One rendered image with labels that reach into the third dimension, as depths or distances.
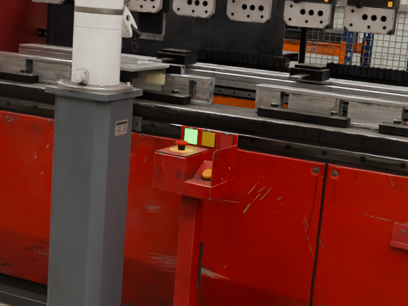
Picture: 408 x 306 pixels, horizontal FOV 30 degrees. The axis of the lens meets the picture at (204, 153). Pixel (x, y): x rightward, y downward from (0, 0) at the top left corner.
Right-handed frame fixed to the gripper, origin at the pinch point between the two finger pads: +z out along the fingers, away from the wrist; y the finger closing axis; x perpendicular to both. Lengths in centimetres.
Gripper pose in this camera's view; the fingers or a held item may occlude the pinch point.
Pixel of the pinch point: (127, 45)
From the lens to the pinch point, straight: 263.9
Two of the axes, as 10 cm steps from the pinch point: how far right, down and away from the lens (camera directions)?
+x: -4.0, 7.3, -5.5
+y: -8.9, -1.6, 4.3
